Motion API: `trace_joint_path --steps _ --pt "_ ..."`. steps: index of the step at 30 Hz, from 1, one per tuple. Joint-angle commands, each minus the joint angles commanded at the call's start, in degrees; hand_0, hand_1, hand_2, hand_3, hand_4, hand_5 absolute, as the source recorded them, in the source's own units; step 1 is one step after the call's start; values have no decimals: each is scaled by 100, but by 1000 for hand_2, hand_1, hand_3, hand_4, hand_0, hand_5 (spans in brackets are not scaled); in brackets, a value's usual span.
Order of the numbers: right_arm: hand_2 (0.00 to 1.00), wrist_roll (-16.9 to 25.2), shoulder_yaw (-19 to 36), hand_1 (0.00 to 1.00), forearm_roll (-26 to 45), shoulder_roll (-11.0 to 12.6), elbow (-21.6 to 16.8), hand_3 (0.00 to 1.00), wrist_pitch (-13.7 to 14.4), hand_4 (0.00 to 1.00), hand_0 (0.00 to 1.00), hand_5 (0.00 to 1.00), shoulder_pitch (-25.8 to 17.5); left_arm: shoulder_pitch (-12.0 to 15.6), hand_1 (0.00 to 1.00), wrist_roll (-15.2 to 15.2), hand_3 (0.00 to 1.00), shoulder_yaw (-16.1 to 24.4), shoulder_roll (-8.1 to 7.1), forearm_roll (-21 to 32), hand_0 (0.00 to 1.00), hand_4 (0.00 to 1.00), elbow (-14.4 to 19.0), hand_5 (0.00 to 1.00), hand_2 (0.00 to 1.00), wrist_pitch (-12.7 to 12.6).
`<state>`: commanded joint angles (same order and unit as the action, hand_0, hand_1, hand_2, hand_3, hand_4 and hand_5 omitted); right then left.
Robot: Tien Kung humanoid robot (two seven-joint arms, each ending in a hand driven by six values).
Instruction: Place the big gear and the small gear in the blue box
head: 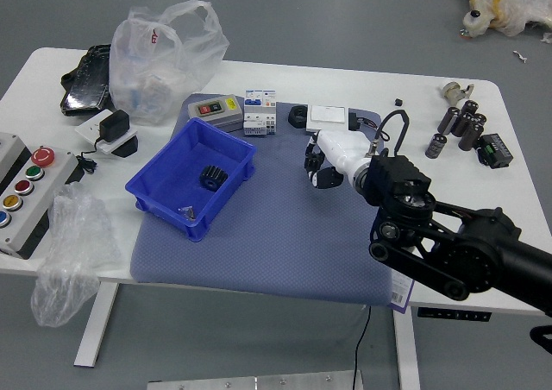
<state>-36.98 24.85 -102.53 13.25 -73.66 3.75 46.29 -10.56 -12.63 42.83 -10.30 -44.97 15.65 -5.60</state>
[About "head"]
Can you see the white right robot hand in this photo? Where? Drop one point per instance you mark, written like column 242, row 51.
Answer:
column 345, row 148

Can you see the big black gear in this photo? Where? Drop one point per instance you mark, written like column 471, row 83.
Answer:
column 215, row 175

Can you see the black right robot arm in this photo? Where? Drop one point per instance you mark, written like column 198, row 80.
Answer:
column 474, row 252

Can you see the blue plastic box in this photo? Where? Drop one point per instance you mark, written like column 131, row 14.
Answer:
column 172, row 178

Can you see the grey control box coloured buttons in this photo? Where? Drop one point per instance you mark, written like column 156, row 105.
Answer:
column 43, row 183

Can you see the small black electronic module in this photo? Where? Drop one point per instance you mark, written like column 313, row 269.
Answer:
column 353, row 121

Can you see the dark cylindrical capacitor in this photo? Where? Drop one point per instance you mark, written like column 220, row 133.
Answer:
column 462, row 123
column 470, row 136
column 470, row 106
column 479, row 118
column 448, row 120
column 435, row 145

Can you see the white circuit breaker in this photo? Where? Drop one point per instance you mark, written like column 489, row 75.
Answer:
column 259, row 118

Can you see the blue-grey cushion mat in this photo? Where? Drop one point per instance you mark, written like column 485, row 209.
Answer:
column 280, row 243

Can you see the white ceramic lamp socket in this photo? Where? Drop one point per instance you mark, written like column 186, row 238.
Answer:
column 452, row 92

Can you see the black terminal block green parts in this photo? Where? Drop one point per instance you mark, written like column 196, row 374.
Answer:
column 496, row 150

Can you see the purple and white tag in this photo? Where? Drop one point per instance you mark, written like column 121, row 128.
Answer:
column 402, row 295

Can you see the small metal screws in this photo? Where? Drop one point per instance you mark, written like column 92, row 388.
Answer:
column 188, row 213

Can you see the white paper scrap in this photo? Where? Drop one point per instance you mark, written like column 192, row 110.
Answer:
column 520, row 56

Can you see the black desk control panel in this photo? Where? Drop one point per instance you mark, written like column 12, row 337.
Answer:
column 453, row 315

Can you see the large clear plastic bag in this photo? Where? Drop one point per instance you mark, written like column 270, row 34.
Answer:
column 146, row 75

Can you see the white table leg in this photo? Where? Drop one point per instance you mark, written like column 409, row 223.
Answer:
column 97, row 325
column 405, row 351

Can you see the black socket stand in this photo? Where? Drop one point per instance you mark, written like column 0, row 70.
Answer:
column 127, row 148

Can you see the plush toy in plastic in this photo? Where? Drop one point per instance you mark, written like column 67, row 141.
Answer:
column 509, row 1

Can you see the black power adapter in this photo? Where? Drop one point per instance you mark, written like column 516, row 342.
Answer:
column 113, row 124

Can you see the white socket plate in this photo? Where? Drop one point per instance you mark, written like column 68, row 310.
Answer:
column 88, row 129

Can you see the black plastic tray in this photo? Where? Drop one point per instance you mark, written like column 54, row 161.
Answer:
column 86, row 83

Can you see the crumpled clear plastic bag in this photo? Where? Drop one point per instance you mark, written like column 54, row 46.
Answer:
column 69, row 252

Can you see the white wall switch panel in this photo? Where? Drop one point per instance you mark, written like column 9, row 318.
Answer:
column 325, row 116

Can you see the grey push-button switch box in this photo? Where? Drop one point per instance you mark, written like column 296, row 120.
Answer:
column 215, row 109

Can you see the metal base plate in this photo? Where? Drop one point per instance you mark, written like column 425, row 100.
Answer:
column 259, row 382

